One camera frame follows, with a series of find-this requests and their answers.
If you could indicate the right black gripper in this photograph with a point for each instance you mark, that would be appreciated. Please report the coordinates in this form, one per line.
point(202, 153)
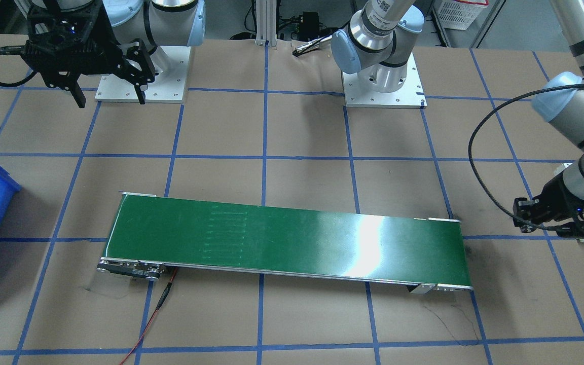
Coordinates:
point(100, 31)

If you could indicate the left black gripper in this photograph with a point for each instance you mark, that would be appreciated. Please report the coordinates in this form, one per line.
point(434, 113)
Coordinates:
point(557, 195)

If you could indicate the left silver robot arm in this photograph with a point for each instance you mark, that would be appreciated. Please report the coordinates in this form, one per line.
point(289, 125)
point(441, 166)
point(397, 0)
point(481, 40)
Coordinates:
point(381, 35)

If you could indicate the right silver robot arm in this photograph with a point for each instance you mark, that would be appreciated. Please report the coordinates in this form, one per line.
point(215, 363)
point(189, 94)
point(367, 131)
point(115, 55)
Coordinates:
point(169, 29)

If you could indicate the green conveyor belt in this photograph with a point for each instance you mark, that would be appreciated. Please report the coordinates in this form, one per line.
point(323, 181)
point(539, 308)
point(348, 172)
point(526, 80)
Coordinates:
point(150, 233)

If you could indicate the aluminium frame post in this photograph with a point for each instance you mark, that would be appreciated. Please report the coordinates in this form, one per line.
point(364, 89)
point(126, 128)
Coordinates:
point(266, 23)

